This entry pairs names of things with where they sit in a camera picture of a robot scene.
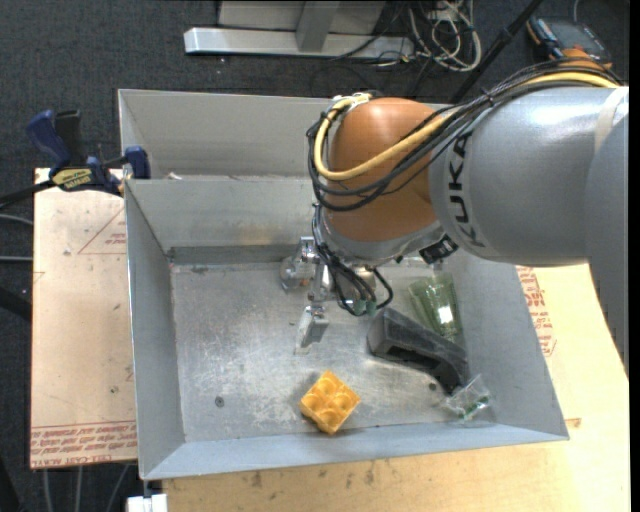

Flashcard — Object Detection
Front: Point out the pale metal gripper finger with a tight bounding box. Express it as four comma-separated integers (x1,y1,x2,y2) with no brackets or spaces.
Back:
297,303,332,352
278,236,321,293

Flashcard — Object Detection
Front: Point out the black cylinder on white bracket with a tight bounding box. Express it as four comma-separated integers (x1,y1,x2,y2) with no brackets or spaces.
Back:
399,234,459,267

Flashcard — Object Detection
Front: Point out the yellow toy building brick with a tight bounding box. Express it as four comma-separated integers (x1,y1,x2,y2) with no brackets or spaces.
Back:
298,369,362,436

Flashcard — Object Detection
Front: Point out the grey metal bin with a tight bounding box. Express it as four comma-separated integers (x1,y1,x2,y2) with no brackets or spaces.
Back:
117,88,570,481

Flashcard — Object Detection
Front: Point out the black stapler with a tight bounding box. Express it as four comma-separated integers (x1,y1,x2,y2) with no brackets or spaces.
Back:
366,306,471,396

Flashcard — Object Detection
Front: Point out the brown cardboard board, red print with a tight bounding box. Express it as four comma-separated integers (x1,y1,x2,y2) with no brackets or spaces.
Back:
29,167,583,471

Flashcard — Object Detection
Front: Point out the green clear glass cup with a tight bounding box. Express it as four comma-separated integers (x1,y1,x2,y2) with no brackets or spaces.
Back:
407,272,464,344

